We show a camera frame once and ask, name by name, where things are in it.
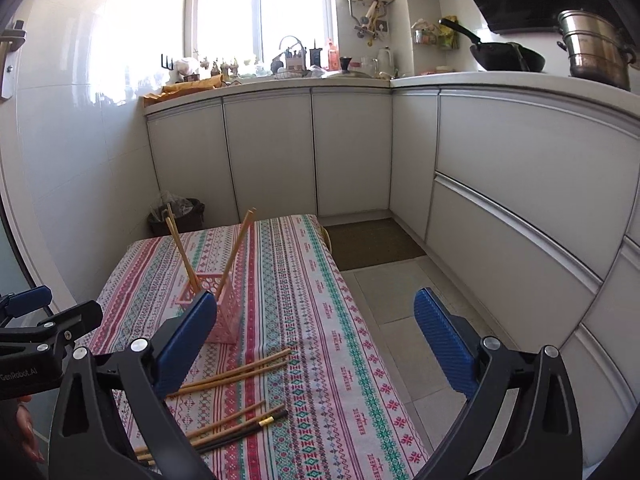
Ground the black chopstick gold band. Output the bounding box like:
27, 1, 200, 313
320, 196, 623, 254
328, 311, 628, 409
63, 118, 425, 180
192, 406, 288, 454

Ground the patterned striped tablecloth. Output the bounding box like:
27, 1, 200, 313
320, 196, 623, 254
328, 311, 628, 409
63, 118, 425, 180
84, 214, 428, 479

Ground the black trash bin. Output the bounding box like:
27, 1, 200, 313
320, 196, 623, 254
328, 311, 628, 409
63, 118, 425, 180
146, 192, 205, 236

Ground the stainless steel steamer pot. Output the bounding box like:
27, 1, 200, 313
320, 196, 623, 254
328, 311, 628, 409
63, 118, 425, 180
558, 10, 637, 91

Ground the pink perforated utensil holder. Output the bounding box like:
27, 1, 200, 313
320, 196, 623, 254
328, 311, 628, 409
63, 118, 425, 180
196, 272, 243, 344

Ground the brown floor mat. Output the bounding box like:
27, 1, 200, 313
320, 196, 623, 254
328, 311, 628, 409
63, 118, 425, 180
326, 218, 425, 271

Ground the door handle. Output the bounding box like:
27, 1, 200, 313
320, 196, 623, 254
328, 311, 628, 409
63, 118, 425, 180
0, 20, 27, 102

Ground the black wok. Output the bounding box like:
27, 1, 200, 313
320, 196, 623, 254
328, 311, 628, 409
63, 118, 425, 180
439, 18, 546, 73

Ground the wooden chopstick in holder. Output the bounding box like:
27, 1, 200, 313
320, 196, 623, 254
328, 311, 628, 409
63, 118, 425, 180
215, 208, 256, 299
165, 205, 202, 294

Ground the person left hand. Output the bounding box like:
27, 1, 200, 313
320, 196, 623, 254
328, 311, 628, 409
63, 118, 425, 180
1, 396, 44, 480

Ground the red bottle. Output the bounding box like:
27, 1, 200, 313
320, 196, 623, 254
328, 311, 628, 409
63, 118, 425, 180
326, 40, 341, 72

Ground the window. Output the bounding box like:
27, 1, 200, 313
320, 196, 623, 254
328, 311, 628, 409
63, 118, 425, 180
184, 0, 338, 62

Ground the wooden chopstick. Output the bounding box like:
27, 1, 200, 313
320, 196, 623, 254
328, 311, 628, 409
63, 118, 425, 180
165, 205, 202, 294
176, 348, 293, 392
134, 400, 265, 455
215, 208, 256, 299
136, 410, 266, 461
169, 360, 288, 398

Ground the kitchen faucet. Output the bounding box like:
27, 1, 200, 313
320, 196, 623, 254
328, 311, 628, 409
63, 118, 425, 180
279, 35, 307, 61

